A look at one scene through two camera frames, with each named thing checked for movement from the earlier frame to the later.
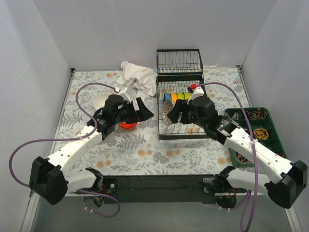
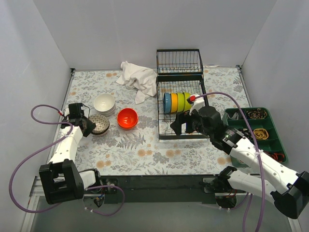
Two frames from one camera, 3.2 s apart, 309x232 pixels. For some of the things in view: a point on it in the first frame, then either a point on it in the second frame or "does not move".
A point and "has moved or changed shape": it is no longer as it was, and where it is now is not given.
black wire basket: [179, 62] does not move
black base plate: [159, 188] does not move
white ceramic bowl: [99, 100] does not move
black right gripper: [184, 112] -> [189, 123]
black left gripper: [134, 110] -> [85, 123]
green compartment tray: [263, 130] does not move
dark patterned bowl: [168, 106] has moved or changed shape
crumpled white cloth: [143, 79] does not move
